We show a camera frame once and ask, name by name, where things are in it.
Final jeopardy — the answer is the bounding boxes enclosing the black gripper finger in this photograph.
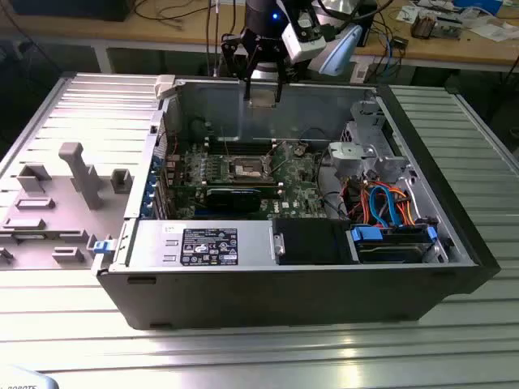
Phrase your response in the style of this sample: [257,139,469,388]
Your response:
[221,32,257,101]
[267,40,294,103]

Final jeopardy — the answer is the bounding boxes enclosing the black RAM slot row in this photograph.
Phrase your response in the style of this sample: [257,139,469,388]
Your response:
[204,137,280,156]
[202,181,285,194]

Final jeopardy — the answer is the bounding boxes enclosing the CPU socket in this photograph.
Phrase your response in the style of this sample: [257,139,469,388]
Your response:
[225,153,276,182]

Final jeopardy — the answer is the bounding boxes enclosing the black case fan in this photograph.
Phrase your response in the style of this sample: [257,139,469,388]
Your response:
[189,117,212,143]

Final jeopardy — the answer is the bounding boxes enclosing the silver metal drive cage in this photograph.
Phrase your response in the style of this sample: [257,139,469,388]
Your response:
[326,99,411,184]

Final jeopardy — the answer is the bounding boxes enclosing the green motherboard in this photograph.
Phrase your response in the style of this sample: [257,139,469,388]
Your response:
[161,139,330,222]

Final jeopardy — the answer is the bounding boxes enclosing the wooden desk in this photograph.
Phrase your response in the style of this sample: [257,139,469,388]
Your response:
[0,0,519,75]

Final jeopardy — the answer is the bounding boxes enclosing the black box on desk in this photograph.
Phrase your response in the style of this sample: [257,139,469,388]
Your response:
[362,0,379,48]

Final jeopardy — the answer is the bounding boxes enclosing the black graphics card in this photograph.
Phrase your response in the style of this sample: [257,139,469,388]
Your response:
[204,186,263,214]

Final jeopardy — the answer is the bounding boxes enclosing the printed white leaflet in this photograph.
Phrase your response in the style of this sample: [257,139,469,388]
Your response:
[396,3,422,24]

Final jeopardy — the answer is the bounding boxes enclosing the copper heat sink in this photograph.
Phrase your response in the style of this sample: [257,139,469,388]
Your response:
[410,11,437,41]

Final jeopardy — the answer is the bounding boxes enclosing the black power supply label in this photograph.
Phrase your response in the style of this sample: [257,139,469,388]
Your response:
[182,228,239,267]

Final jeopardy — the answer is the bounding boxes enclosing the silver power supply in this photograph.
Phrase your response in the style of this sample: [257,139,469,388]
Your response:
[129,220,277,271]

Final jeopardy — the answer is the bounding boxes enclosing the hard disk in blue carrier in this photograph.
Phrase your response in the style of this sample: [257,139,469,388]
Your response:
[348,225,440,264]

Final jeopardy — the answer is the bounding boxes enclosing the black open PC case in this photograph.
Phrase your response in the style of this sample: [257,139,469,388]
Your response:
[92,75,502,331]

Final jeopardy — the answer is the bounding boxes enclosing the blue plastic clip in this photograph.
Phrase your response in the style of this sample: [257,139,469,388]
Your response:
[92,238,115,256]

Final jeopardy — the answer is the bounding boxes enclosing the blue box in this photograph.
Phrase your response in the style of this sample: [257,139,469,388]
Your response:
[453,0,504,17]

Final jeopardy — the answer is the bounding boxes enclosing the white papers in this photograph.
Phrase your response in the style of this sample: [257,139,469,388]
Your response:
[465,22,519,44]

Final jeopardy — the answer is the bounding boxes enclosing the grey parts rack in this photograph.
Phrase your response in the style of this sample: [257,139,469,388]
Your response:
[0,141,135,271]

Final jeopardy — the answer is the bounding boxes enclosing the pale blue teach pendant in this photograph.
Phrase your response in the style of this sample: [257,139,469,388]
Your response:
[0,364,60,389]

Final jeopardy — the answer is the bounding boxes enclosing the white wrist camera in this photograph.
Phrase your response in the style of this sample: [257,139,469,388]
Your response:
[281,11,328,65]

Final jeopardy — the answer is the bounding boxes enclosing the red orange wire bundle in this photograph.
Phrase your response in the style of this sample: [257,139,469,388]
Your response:
[340,176,372,224]

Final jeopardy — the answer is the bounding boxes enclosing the blue data wire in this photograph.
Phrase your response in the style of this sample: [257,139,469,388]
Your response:
[367,180,402,230]

